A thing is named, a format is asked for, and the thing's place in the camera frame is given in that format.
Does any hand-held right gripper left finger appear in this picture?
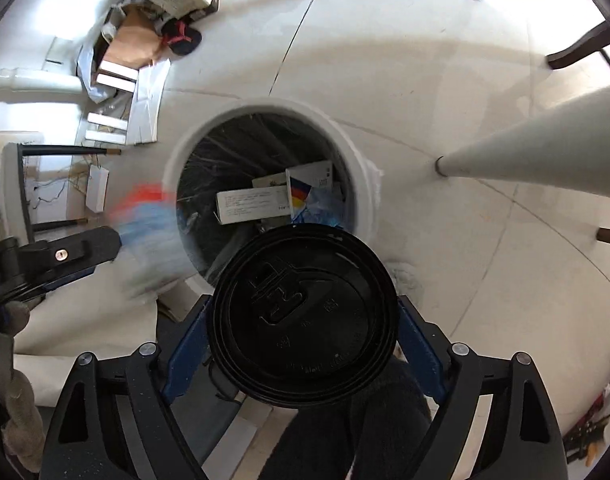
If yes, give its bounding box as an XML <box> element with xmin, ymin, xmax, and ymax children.
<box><xmin>37</xmin><ymin>294</ymin><xmax>215</xmax><ymax>480</ymax></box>

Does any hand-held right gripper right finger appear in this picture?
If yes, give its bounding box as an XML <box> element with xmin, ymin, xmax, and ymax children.
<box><xmin>396</xmin><ymin>295</ymin><xmax>568</xmax><ymax>480</ymax></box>

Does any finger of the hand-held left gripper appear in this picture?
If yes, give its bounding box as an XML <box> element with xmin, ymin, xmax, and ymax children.
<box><xmin>32</xmin><ymin>266</ymin><xmax>96</xmax><ymax>301</ymax></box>
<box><xmin>17</xmin><ymin>226</ymin><xmax>123</xmax><ymax>282</ymax></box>

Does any small blue white milk carton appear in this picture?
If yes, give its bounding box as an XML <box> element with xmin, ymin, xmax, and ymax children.
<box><xmin>105</xmin><ymin>183</ymin><xmax>196</xmax><ymax>301</ymax></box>

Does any black cup lid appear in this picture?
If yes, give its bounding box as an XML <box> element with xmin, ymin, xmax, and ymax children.
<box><xmin>207</xmin><ymin>225</ymin><xmax>401</xmax><ymax>407</ymax></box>

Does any blue cartoon tissue pack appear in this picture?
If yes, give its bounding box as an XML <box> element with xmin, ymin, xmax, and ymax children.
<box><xmin>291</xmin><ymin>187</ymin><xmax>346</xmax><ymax>228</ymax></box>

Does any white blue medicine box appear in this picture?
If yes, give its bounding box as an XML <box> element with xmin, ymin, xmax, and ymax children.
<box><xmin>285</xmin><ymin>161</ymin><xmax>336</xmax><ymax>223</ymax></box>

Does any white round trash bin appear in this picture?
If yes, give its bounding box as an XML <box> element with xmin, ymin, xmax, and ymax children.
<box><xmin>162</xmin><ymin>98</ymin><xmax>381</xmax><ymax>311</ymax></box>

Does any person's left forearm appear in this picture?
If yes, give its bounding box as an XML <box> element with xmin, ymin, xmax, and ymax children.
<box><xmin>2</xmin><ymin>370</ymin><xmax>48</xmax><ymax>473</ymax></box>

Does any person's left hand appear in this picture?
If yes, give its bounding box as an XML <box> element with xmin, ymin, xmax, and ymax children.
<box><xmin>2</xmin><ymin>300</ymin><xmax>32</xmax><ymax>336</ymax></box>

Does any small white box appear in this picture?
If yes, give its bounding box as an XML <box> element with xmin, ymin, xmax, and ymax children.
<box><xmin>85</xmin><ymin>166</ymin><xmax>110</xmax><ymax>212</ymax></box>

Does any white folded board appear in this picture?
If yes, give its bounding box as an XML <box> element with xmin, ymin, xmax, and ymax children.
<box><xmin>126</xmin><ymin>62</ymin><xmax>172</xmax><ymax>146</ymax></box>

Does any white plastic pipe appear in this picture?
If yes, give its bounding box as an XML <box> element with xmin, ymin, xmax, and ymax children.
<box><xmin>0</xmin><ymin>66</ymin><xmax>83</xmax><ymax>103</ymax></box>

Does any brown cardboard sheet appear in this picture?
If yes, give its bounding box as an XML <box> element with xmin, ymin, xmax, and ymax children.
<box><xmin>92</xmin><ymin>4</ymin><xmax>173</xmax><ymax>73</ymax></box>

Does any black red slipper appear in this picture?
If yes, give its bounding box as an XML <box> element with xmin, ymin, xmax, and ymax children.
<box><xmin>161</xmin><ymin>19</ymin><xmax>203</xmax><ymax>57</ymax></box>

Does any dark wooden chair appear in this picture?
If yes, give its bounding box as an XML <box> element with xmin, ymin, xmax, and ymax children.
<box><xmin>545</xmin><ymin>20</ymin><xmax>610</xmax><ymax>248</ymax></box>

